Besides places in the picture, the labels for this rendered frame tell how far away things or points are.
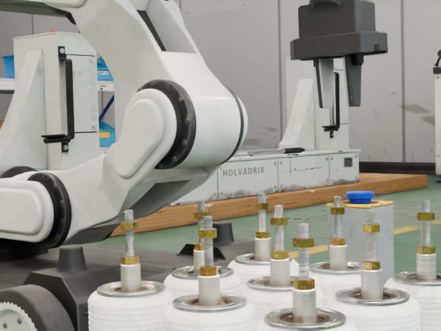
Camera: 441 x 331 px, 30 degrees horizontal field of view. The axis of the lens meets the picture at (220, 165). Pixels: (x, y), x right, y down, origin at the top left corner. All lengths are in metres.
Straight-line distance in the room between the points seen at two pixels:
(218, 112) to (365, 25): 0.39
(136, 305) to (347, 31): 0.40
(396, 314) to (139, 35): 0.71
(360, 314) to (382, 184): 3.97
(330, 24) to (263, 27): 6.41
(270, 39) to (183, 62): 6.00
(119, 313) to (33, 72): 2.49
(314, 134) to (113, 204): 3.29
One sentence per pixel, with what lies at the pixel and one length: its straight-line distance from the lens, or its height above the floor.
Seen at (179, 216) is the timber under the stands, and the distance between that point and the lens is 3.49.
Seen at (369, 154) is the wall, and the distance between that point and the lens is 6.74.
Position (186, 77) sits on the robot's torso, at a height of 0.51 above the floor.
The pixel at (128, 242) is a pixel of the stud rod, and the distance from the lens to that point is 0.91.
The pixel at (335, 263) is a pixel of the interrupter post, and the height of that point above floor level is 0.26.
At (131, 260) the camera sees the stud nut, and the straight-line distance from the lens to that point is 0.91.
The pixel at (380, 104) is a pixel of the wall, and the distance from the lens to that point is 6.68.
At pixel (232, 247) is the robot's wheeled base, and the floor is 0.21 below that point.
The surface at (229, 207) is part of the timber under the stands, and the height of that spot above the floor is 0.05.
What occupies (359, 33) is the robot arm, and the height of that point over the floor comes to 0.53.
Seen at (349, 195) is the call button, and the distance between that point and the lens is 1.19.
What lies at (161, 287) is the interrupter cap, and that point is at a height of 0.25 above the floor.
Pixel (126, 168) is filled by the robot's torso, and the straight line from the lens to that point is 1.31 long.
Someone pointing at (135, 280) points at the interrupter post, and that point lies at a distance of 0.92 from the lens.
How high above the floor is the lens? 0.43
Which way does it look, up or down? 3 degrees down
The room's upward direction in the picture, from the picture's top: 1 degrees counter-clockwise
